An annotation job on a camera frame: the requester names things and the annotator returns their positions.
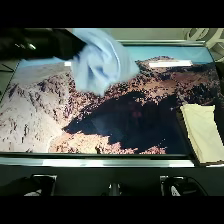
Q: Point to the light blue garment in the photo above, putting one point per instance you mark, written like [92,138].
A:
[101,63]

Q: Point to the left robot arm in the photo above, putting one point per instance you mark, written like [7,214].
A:
[46,42]

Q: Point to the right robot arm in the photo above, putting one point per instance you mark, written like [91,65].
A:
[175,187]

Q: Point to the cream garment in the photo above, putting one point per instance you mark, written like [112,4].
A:
[203,133]

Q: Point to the silver frame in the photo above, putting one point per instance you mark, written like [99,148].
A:
[100,163]

